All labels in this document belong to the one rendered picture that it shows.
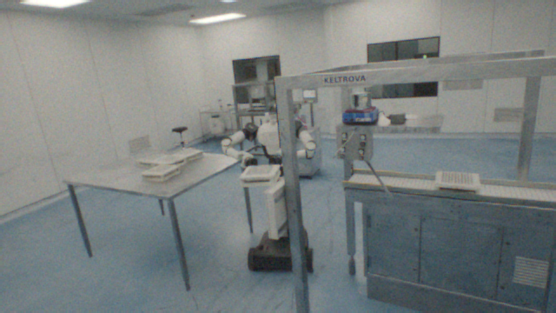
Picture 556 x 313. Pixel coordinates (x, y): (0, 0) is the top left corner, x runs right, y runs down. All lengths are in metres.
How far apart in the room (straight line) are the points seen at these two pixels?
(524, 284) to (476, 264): 0.26
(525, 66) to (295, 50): 6.73
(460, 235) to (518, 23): 5.56
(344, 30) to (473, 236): 5.83
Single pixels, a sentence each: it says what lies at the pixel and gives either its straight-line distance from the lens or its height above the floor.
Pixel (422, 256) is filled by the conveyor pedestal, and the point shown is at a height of 0.46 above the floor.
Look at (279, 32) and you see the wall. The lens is 7.98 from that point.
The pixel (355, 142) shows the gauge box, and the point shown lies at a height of 1.27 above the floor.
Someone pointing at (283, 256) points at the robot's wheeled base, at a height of 0.18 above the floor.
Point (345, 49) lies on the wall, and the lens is 7.49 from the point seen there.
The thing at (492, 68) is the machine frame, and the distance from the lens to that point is 1.35.
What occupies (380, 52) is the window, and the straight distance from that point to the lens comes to 7.37.
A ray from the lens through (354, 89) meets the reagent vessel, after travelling 2.17.
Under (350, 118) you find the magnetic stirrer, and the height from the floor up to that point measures 1.42.
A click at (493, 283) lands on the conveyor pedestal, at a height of 0.36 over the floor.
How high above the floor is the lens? 1.81
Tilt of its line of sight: 16 degrees down
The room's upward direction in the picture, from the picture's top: 6 degrees counter-clockwise
